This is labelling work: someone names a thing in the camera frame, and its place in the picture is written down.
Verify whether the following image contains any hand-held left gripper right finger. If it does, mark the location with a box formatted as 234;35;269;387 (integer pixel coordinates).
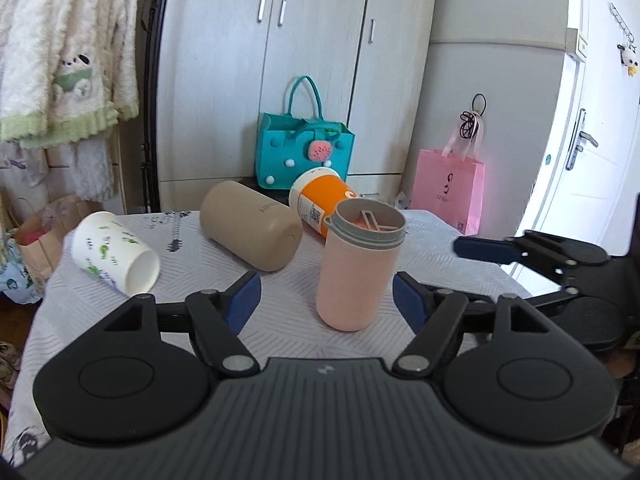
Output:
392;271;551;376

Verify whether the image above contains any white wardrobe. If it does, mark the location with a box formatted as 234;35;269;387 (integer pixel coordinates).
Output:
155;0;571;213

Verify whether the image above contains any patterned grey tablecloth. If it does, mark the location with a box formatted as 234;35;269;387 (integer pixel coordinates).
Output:
10;207;536;467

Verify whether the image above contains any brown paper bag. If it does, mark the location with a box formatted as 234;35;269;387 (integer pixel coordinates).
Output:
12;195;104;296

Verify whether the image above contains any wall switch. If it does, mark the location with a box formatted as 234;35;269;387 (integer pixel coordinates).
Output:
565;27;589;64

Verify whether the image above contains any pink paper bag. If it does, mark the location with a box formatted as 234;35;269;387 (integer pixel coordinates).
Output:
411;148;486;237

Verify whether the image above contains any teal felt handbag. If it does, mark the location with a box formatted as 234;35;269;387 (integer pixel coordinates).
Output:
256;76;356;192

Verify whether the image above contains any white door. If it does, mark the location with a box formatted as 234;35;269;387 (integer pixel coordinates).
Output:
515;0;640;281

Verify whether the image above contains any colourful printed bag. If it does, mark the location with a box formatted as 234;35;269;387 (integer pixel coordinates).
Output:
0;237;44;306

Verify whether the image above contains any white fuzzy robe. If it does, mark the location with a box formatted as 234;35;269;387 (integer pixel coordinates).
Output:
0;0;140;149

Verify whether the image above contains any orange cup with white lid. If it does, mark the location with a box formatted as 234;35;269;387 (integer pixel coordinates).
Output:
289;167;362;239

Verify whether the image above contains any silver door handle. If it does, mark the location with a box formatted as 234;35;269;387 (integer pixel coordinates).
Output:
565;108;600;171

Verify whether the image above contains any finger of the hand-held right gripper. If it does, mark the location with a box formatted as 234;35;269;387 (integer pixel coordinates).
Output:
525;284;583;312
452;230;612;286

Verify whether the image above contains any plush toy keychain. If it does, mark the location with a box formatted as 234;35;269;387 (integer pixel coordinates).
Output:
617;42;640;77

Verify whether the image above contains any black stand pole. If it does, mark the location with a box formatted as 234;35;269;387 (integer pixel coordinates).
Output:
141;0;174;214

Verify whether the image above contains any pink cup with grey rim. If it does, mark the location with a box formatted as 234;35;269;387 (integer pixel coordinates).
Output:
315;199;407;332

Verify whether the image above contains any black cord on hook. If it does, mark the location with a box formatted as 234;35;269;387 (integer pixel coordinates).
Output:
459;93;489;140

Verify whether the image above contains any beige cup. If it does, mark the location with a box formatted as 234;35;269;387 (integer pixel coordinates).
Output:
200;180;304;273

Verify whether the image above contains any white cup with green print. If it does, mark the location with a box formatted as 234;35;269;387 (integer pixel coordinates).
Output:
71;211;161;297

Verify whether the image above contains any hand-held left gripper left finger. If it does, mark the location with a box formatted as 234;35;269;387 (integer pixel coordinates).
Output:
102;270;262;377

